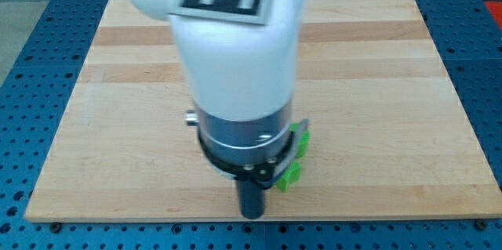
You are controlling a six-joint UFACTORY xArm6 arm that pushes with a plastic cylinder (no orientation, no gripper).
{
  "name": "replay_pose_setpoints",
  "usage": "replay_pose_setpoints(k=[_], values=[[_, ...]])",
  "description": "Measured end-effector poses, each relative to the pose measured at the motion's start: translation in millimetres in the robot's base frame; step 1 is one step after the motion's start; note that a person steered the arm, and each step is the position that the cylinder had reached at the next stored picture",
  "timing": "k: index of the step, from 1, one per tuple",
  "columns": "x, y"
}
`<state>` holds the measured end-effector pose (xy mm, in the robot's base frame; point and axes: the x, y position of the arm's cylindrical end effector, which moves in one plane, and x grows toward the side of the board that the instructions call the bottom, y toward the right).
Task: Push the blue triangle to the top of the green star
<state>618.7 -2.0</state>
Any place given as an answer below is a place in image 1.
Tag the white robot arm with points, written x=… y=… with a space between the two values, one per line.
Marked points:
x=239 y=59

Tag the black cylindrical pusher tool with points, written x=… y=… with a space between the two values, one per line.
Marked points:
x=251 y=199

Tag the wooden board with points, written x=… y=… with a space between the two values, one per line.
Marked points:
x=389 y=137

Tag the green star block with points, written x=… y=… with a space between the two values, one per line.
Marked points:
x=293 y=173

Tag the red object at right edge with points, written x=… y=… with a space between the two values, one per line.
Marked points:
x=495 y=9

